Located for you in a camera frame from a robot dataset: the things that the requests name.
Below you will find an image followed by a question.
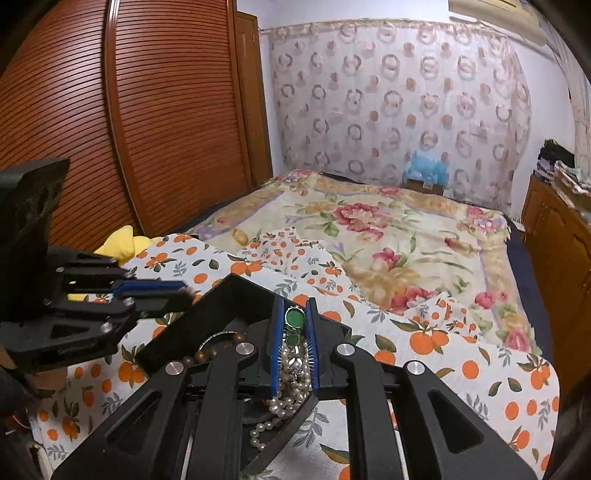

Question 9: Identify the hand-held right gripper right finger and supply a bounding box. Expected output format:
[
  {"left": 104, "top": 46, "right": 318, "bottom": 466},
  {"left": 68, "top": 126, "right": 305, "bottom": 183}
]
[{"left": 307, "top": 298, "right": 539, "bottom": 480}]

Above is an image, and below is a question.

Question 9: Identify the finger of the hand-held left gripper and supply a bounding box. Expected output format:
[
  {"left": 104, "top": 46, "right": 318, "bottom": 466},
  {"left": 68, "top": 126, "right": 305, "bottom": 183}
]
[
  {"left": 0, "top": 292, "right": 194, "bottom": 372},
  {"left": 48, "top": 249, "right": 188, "bottom": 298}
]

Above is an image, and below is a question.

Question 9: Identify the white pearl necklace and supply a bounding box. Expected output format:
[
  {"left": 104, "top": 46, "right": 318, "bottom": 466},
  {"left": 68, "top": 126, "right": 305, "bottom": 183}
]
[{"left": 249, "top": 346, "right": 315, "bottom": 452}]

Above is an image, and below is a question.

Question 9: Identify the person's left hand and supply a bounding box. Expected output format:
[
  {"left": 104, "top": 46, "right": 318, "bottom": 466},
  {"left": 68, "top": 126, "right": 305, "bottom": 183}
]
[{"left": 28, "top": 364, "right": 71, "bottom": 398}]

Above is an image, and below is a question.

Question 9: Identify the ring pattern curtain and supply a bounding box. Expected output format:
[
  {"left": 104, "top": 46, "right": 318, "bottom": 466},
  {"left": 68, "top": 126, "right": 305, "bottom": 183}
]
[{"left": 268, "top": 18, "right": 533, "bottom": 214}]

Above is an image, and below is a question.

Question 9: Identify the blue plush toy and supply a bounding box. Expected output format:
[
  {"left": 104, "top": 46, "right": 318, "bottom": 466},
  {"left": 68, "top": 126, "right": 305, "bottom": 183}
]
[{"left": 402, "top": 150, "right": 452, "bottom": 188}]

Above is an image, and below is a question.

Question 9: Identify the black jewelry box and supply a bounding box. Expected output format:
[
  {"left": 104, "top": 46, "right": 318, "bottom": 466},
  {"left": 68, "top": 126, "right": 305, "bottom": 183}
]
[{"left": 134, "top": 273, "right": 352, "bottom": 476}]

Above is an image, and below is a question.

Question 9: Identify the dark blue bed sheet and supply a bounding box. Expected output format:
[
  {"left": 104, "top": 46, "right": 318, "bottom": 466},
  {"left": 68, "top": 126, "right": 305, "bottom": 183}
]
[{"left": 502, "top": 211, "right": 533, "bottom": 266}]

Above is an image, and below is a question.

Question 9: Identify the yellow cloth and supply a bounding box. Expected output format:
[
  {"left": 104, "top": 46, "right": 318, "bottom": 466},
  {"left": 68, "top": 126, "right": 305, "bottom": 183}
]
[{"left": 95, "top": 225, "right": 163, "bottom": 267}]

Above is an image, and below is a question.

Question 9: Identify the brown wooden wardrobe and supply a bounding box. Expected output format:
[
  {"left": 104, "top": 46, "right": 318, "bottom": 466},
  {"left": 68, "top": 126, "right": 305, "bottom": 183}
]
[{"left": 0, "top": 0, "right": 274, "bottom": 260}]

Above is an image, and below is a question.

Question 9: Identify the floral bed blanket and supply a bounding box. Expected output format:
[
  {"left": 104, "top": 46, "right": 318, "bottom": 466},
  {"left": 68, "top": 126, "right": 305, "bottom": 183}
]
[{"left": 182, "top": 168, "right": 546, "bottom": 357}]

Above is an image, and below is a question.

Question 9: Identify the green stone silver hair ornament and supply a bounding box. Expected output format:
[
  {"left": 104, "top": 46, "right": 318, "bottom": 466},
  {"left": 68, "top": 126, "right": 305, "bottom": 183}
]
[{"left": 283, "top": 307, "right": 308, "bottom": 352}]

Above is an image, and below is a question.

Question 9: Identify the brown wooden bead bracelet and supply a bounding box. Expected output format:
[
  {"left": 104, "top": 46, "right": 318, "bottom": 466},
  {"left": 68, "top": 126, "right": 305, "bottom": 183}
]
[{"left": 182, "top": 331, "right": 246, "bottom": 366}]

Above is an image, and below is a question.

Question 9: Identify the wooden cabinet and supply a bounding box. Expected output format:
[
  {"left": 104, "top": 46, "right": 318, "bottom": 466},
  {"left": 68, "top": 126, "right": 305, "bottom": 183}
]
[{"left": 522, "top": 173, "right": 591, "bottom": 371}]

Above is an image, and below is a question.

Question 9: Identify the stack of folded fabrics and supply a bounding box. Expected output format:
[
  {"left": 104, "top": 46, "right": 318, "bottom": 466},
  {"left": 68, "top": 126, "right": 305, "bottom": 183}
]
[{"left": 538, "top": 138, "right": 591, "bottom": 195}]

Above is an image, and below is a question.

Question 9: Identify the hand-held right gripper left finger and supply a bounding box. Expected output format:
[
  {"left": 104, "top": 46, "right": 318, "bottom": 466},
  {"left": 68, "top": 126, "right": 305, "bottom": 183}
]
[{"left": 53, "top": 298, "right": 283, "bottom": 480}]

